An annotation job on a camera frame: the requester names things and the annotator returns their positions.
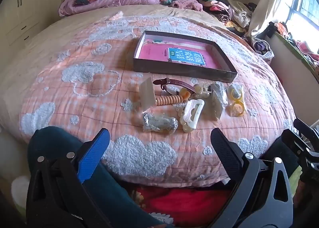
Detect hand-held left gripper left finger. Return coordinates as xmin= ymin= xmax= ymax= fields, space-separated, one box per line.
xmin=26 ymin=128 xmax=110 ymax=228

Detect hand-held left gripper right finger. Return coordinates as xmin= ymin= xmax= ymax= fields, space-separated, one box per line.
xmin=210 ymin=127 xmax=294 ymax=228

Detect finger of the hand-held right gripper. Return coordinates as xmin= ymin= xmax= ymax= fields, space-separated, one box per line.
xmin=293 ymin=118 xmax=319 ymax=137
xmin=281 ymin=129 xmax=319 ymax=167

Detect clear packet with white card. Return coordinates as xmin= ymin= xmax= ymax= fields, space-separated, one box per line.
xmin=139 ymin=78 xmax=156 ymax=110
xmin=208 ymin=95 xmax=224 ymax=120

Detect white hair claw clip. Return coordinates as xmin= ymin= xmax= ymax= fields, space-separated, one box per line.
xmin=182 ymin=99 xmax=205 ymax=129

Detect clear packet with yellow bangles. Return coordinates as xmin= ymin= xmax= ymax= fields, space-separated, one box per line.
xmin=227 ymin=83 xmax=246 ymax=116

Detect clear packet with silver chain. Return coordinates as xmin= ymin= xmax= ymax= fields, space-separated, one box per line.
xmin=142 ymin=112 xmax=179 ymax=134

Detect shallow brown cardboard box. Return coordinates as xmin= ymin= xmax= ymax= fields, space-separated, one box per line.
xmin=133 ymin=30 xmax=238 ymax=83

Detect clear packet with beaded jewelry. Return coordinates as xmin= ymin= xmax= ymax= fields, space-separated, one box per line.
xmin=212 ymin=81 xmax=229 ymax=106

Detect person's teal trouser leg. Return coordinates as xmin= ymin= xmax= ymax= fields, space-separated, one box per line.
xmin=27 ymin=126 xmax=170 ymax=228

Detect peach quilt with white clouds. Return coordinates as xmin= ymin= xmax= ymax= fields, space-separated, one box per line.
xmin=19 ymin=15 xmax=297 ymax=189

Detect red floral cloth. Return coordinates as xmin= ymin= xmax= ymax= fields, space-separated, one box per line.
xmin=132 ymin=185 xmax=235 ymax=228

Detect small orange hair clip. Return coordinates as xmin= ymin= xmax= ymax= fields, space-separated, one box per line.
xmin=180 ymin=88 xmax=191 ymax=102

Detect clothes on windowsill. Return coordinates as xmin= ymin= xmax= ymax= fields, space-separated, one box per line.
xmin=274 ymin=21 xmax=319 ymax=69

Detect fabric bag of clothes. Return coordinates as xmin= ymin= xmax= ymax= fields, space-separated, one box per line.
xmin=250 ymin=36 xmax=275 ymax=61

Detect black cloth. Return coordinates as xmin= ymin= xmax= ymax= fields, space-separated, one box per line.
xmin=265 ymin=21 xmax=279 ymax=38

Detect pink book with blue label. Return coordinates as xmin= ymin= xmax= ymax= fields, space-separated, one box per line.
xmin=138 ymin=38 xmax=220 ymax=69

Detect window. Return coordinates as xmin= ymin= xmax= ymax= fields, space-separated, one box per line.
xmin=286 ymin=0 xmax=319 ymax=44

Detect pile of clothes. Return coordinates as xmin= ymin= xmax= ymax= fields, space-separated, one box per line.
xmin=200 ymin=0 xmax=258 ymax=35

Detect pink fuzzy blanket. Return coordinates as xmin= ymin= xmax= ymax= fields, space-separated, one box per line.
xmin=171 ymin=0 xmax=204 ymax=12

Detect purple duvet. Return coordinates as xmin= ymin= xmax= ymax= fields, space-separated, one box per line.
xmin=58 ymin=0 xmax=173 ymax=17

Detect cream wardrobe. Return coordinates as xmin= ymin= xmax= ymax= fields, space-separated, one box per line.
xmin=0 ymin=0 xmax=62 ymax=47

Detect orange spiral hair tie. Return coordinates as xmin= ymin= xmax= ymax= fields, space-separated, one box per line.
xmin=155 ymin=95 xmax=180 ymax=106

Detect brown leather watch strap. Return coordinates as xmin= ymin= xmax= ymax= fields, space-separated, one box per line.
xmin=153 ymin=78 xmax=198 ymax=97

